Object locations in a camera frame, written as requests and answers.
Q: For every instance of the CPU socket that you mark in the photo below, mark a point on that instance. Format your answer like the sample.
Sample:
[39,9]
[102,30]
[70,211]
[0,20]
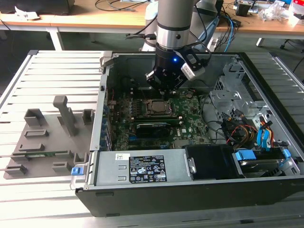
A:
[145,111]

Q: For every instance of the black RAM slot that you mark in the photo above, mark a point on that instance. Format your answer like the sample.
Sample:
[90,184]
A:
[166,121]
[145,89]
[154,117]

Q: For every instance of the large black box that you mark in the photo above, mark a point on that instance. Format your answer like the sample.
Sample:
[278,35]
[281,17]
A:
[35,6]

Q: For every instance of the blue plastic latch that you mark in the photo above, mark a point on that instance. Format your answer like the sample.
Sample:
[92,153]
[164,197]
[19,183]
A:
[76,171]

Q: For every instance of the crumpled white paper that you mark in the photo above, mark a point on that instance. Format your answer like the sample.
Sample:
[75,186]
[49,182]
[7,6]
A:
[23,14]

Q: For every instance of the silver power supply with label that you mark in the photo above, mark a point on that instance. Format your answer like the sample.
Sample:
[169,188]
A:
[107,168]

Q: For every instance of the white power strip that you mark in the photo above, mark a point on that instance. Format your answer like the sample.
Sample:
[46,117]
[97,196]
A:
[212,45]

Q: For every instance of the grey chipset heatsink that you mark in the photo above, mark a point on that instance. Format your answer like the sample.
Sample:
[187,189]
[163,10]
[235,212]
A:
[180,144]

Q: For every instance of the small black container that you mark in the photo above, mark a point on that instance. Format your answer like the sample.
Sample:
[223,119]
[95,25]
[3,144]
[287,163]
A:
[242,10]

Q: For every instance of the grey parts rack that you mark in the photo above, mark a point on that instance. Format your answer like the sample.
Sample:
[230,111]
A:
[54,142]

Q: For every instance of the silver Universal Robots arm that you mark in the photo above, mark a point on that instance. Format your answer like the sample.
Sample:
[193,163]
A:
[173,21]

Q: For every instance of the clear plastic bags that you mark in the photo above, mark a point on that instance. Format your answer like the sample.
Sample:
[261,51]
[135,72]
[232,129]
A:
[273,13]

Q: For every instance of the green RAM stick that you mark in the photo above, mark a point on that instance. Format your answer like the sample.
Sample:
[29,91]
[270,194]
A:
[47,154]

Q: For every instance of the wooden desk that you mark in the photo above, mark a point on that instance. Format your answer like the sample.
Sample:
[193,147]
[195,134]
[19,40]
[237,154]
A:
[35,23]
[78,19]

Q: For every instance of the white and red box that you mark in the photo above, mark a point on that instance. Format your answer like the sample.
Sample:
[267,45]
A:
[297,16]

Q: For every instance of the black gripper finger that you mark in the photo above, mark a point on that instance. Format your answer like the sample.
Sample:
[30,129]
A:
[154,80]
[180,83]

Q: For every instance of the silver metal drive cage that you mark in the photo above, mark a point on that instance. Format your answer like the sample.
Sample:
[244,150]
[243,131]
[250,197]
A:
[225,98]

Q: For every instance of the green motherboard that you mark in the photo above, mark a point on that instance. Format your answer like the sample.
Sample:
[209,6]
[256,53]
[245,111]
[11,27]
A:
[190,118]

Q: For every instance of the black chair base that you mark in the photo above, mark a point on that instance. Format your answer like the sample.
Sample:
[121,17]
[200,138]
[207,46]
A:
[288,44]

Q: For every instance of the round coin battery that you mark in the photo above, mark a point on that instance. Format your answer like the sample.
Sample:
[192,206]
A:
[190,94]

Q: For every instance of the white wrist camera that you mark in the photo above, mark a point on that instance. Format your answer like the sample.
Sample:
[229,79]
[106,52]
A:
[192,72]

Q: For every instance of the hard disk in blue carrier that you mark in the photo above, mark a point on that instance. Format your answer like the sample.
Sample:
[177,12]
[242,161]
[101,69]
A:
[256,165]

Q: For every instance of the black graphics card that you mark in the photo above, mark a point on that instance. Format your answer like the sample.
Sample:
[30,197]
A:
[152,130]

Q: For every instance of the black PC case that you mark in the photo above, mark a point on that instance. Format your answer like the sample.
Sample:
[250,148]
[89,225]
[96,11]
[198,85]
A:
[166,199]

